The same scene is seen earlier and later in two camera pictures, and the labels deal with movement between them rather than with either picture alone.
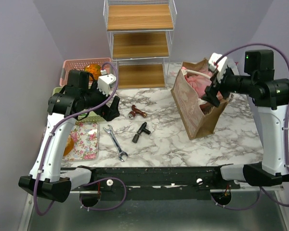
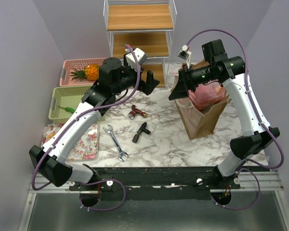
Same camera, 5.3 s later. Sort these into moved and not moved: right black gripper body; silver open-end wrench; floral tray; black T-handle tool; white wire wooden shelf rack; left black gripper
Moved: left black gripper; right black gripper body
Not moved: black T-handle tool; silver open-end wrench; floral tray; white wire wooden shelf rack
